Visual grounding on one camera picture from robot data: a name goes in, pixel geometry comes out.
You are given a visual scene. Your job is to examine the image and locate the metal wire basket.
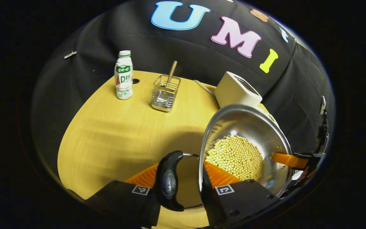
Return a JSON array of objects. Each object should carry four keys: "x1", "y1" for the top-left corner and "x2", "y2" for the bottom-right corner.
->
[{"x1": 151, "y1": 74, "x2": 181, "y2": 112}]

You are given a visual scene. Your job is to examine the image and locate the stainless steel pot black handle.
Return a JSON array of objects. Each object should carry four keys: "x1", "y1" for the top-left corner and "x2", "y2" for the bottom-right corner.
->
[{"x1": 154, "y1": 104, "x2": 295, "y2": 212}]

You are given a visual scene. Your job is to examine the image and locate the white toaster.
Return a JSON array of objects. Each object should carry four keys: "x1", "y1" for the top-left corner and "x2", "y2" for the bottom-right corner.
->
[{"x1": 214, "y1": 71, "x2": 263, "y2": 108}]

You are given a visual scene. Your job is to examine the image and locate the pile of soybeans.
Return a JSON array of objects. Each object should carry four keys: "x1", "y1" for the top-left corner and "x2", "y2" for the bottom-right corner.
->
[{"x1": 205, "y1": 135, "x2": 265, "y2": 183}]

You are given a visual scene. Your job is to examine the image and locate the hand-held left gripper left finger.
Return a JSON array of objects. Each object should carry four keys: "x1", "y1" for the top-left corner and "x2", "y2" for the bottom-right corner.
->
[{"x1": 85, "y1": 164, "x2": 161, "y2": 228}]

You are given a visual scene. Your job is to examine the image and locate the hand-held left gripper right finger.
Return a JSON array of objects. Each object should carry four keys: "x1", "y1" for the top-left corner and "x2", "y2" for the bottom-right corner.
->
[{"x1": 200, "y1": 161, "x2": 280, "y2": 228}]

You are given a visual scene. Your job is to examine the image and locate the white power cable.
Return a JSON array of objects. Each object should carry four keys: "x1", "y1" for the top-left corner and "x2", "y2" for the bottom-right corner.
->
[{"x1": 194, "y1": 80, "x2": 216, "y2": 96}]

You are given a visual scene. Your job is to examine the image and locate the white green label bottle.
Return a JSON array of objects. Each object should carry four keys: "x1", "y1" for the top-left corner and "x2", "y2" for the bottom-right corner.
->
[{"x1": 114, "y1": 50, "x2": 133, "y2": 100}]

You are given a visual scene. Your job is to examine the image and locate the wooden handle spoon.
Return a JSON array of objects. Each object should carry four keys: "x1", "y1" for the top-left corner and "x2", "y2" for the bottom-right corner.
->
[{"x1": 166, "y1": 60, "x2": 178, "y2": 88}]

